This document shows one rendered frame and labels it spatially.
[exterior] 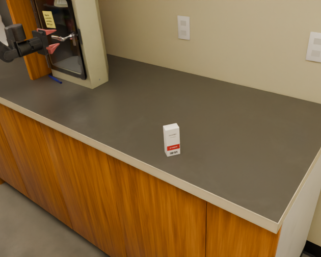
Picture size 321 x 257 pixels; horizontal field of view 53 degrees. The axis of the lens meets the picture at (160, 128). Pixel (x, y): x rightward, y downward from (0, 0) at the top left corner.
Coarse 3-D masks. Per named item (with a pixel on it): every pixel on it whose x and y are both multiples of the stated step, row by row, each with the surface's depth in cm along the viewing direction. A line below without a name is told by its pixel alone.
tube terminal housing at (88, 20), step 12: (72, 0) 136; (84, 0) 139; (96, 0) 153; (84, 12) 141; (96, 12) 146; (84, 24) 143; (96, 24) 148; (84, 36) 145; (96, 36) 150; (84, 48) 147; (96, 48) 153; (84, 60) 151; (96, 60) 155; (60, 72) 169; (96, 72) 157; (108, 72) 172; (84, 84) 160; (96, 84) 159
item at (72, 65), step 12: (36, 0) 150; (48, 0) 144; (60, 0) 138; (60, 12) 142; (72, 12) 137; (60, 24) 146; (72, 24) 140; (48, 36) 157; (72, 36) 144; (60, 48) 156; (72, 48) 149; (60, 60) 161; (72, 60) 153; (72, 72) 158; (84, 72) 152
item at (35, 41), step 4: (32, 32) 139; (36, 32) 137; (40, 32) 136; (36, 36) 139; (40, 36) 137; (28, 40) 135; (32, 40) 136; (36, 40) 137; (40, 40) 138; (32, 44) 135; (36, 44) 136; (40, 44) 138; (32, 48) 136; (36, 48) 137; (40, 48) 139; (44, 48) 139; (32, 52) 137; (40, 52) 143; (44, 52) 141
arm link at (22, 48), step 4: (16, 44) 131; (20, 44) 132; (24, 44) 133; (28, 44) 134; (16, 48) 132; (20, 48) 132; (24, 48) 133; (28, 48) 134; (20, 52) 132; (24, 52) 133; (28, 52) 135; (20, 56) 134
